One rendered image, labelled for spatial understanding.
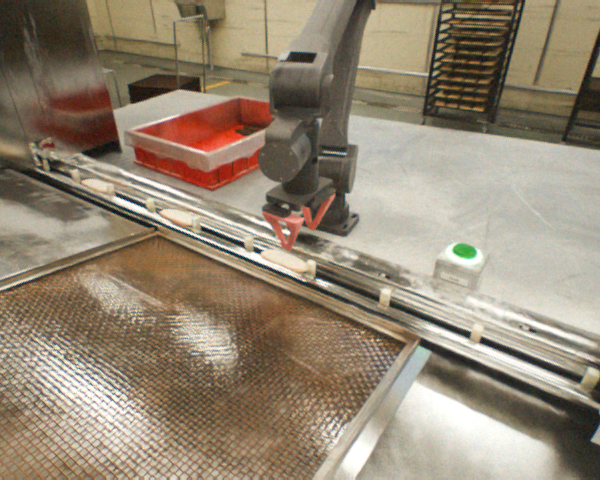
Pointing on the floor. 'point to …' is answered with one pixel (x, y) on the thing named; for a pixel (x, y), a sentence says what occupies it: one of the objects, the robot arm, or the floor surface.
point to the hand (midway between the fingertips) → (299, 234)
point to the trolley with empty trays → (146, 89)
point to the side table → (456, 206)
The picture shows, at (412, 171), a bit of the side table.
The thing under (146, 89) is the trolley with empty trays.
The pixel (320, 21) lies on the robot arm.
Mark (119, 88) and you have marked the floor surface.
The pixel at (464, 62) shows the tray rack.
